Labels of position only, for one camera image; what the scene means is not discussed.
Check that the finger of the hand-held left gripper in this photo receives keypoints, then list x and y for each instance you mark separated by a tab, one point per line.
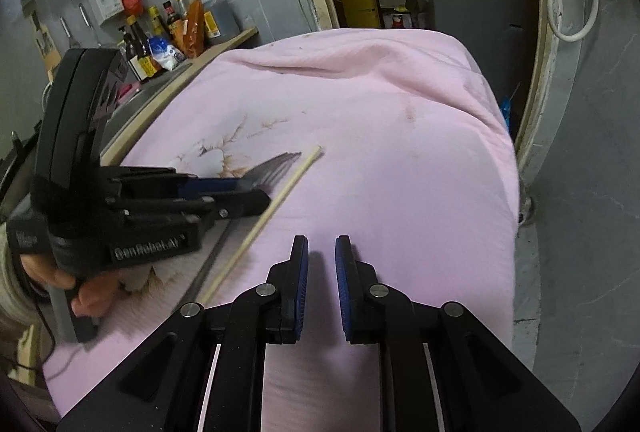
235	207
210	185

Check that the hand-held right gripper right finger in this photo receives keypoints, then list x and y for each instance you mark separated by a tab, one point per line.
344	302

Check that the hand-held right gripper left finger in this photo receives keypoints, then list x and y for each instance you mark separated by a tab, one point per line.
299	312

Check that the wooden chopstick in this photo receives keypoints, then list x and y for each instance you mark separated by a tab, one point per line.
280	200

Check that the grey slim metal utensil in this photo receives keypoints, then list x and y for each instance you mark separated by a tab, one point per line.
212	258

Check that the metal fork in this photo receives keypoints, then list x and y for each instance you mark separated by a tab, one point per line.
275	165

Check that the person's left forearm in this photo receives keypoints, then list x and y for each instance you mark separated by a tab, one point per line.
12	292

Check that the person's left hand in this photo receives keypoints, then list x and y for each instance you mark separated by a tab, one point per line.
92	297

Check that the hanging wooden brush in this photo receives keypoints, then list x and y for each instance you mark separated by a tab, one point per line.
44	42

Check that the hanging metal utensil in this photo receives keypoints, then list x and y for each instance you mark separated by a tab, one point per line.
69	32

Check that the hanging metal strainer ladle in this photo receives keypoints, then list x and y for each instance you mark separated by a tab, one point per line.
89	25

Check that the blue and white packet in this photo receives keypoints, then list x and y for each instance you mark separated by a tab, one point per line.
167	55

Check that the red plastic bag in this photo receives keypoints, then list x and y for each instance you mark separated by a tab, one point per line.
130	0

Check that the orange seasoning packet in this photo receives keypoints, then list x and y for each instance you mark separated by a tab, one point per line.
195	30

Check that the pink blanket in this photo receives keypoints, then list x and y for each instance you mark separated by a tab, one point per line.
375	137

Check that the yellow container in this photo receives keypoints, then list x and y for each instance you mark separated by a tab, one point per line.
360	10

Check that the blue bag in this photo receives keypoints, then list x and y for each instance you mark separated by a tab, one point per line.
506	112

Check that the red and white bottle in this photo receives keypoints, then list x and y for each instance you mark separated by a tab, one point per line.
398	18

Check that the grey cabinet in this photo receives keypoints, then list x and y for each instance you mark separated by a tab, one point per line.
475	2

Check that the white wall box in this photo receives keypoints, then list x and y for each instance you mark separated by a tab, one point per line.
105	3

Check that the cream door frame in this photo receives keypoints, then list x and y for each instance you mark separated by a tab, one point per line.
537	77

